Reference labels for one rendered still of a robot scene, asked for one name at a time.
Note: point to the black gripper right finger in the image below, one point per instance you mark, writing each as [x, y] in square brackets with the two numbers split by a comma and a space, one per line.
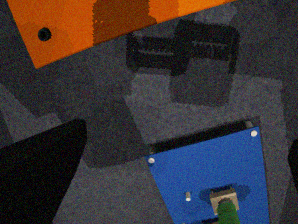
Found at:
[292, 157]

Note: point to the blue circuit board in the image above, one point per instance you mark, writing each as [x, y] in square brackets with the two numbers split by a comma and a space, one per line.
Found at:
[215, 181]

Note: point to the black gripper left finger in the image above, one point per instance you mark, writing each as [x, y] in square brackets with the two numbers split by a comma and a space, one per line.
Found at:
[36, 172]

